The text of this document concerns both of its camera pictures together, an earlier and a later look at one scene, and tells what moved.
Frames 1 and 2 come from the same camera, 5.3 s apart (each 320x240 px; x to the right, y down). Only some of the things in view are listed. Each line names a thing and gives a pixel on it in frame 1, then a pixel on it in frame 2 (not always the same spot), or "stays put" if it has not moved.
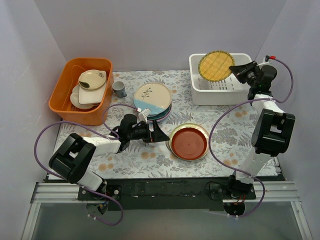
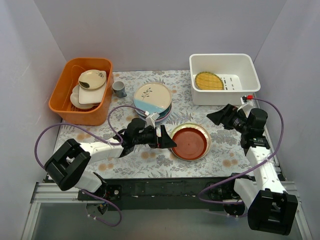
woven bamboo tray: x=214 y=66 to x=206 y=80
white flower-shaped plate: x=74 y=99 stays put
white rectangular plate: x=87 y=96 stays put
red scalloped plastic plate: x=189 y=143 stays put
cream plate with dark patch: x=92 y=79 stays put
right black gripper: x=244 y=75 to x=230 y=117
